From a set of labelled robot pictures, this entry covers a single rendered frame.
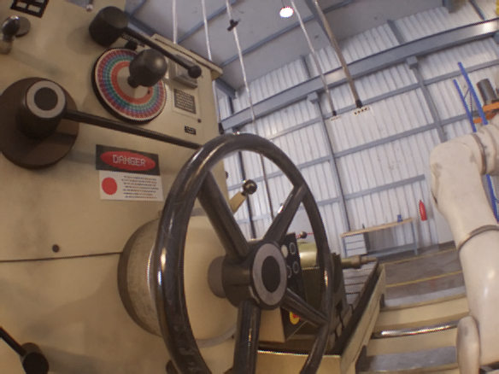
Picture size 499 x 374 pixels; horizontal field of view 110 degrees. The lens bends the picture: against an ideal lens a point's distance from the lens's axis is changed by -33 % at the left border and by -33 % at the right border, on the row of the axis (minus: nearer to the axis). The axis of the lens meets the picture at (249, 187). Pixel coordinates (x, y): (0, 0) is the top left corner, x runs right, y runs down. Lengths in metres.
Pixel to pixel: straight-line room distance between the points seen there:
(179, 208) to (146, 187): 0.28
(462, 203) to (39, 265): 0.61
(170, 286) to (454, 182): 0.41
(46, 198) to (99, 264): 0.13
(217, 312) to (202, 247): 0.10
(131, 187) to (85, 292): 0.19
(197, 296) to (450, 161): 0.44
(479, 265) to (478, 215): 0.07
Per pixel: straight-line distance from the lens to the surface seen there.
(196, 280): 0.37
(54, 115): 0.37
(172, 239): 0.20
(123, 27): 0.56
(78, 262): 0.41
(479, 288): 0.38
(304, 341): 0.88
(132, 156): 0.49
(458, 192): 0.44
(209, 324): 0.40
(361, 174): 7.82
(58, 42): 0.54
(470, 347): 0.40
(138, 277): 0.37
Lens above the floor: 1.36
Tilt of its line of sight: 10 degrees up
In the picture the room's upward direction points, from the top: 10 degrees counter-clockwise
